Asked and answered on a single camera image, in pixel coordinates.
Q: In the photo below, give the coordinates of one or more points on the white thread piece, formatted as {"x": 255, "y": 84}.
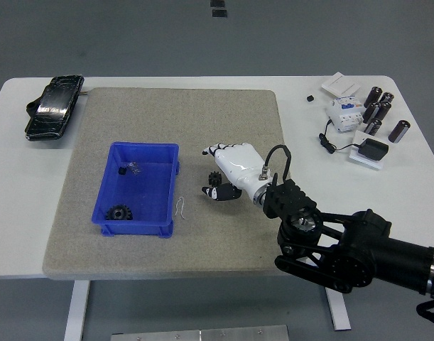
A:
{"x": 181, "y": 207}

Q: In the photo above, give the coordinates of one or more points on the small black gear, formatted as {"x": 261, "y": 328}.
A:
{"x": 213, "y": 178}

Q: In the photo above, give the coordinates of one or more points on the large black gear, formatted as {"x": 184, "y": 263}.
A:
{"x": 119, "y": 213}

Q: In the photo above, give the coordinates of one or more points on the small clear plastic bag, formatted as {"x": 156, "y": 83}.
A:
{"x": 135, "y": 168}

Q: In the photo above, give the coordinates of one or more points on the white switch panel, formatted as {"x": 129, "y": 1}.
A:
{"x": 340, "y": 85}

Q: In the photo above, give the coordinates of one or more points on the black floor plate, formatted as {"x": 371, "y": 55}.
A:
{"x": 217, "y": 3}
{"x": 219, "y": 13}

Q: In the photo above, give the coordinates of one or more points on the white circuit breaker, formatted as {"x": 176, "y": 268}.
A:
{"x": 344, "y": 115}

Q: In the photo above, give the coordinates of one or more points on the silver metal plate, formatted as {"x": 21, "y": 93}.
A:
{"x": 199, "y": 334}

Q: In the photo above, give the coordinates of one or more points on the white flat plate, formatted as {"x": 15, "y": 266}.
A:
{"x": 358, "y": 158}

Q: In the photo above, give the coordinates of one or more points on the small black nut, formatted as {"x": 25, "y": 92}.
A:
{"x": 123, "y": 170}

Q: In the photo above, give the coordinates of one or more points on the white table leg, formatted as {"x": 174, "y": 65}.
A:
{"x": 76, "y": 309}
{"x": 339, "y": 312}

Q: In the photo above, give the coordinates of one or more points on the black pouch case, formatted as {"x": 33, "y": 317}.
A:
{"x": 53, "y": 106}

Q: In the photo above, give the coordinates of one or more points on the dark cylindrical capacitor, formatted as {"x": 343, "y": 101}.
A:
{"x": 383, "y": 111}
{"x": 370, "y": 111}
{"x": 373, "y": 127}
{"x": 374, "y": 95}
{"x": 399, "y": 131}
{"x": 387, "y": 97}

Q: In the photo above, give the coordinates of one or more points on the black power adapter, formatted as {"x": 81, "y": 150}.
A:
{"x": 373, "y": 149}

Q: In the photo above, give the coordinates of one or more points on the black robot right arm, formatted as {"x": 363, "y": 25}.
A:
{"x": 355, "y": 248}

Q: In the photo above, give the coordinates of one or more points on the blue plastic box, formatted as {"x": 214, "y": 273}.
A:
{"x": 138, "y": 192}

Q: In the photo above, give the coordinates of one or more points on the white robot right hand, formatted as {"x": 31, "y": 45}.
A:
{"x": 238, "y": 163}

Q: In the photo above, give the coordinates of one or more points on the grey-brown felt mat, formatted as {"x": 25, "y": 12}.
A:
{"x": 188, "y": 117}

